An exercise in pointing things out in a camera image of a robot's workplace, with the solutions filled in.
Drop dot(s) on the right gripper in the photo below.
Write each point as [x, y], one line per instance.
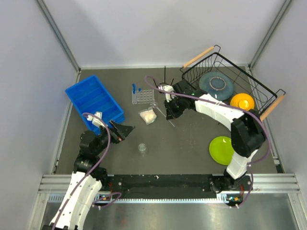
[171, 114]

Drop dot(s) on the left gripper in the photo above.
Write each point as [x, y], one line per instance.
[123, 131]

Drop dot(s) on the clear glass rod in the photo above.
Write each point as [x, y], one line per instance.
[156, 106]

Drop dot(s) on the bag of white powder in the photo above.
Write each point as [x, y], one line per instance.
[148, 115]

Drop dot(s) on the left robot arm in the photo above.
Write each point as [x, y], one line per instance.
[87, 177]

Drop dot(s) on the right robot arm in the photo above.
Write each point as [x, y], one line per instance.
[247, 134]

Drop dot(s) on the clear glass flask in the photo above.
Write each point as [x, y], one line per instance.
[143, 149]

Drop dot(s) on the clear test tube rack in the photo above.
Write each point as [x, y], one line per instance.
[142, 97]

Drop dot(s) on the blue ceramic plate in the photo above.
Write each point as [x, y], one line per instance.
[218, 85]

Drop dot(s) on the blue plastic bin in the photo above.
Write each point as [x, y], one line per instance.
[91, 96]

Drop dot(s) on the green plate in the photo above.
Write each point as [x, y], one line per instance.
[221, 150]

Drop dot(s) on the orange bowl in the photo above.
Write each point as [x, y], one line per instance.
[243, 101]

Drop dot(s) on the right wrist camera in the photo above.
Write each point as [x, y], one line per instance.
[166, 90]

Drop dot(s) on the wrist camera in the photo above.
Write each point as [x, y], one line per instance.
[96, 120]
[166, 90]

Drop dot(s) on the black wire ring stand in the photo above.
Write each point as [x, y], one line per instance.
[164, 79]

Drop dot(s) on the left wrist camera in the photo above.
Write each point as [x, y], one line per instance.
[96, 120]

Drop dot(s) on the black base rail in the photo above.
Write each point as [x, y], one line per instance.
[167, 186]

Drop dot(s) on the black wire dish rack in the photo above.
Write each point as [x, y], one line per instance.
[211, 60]

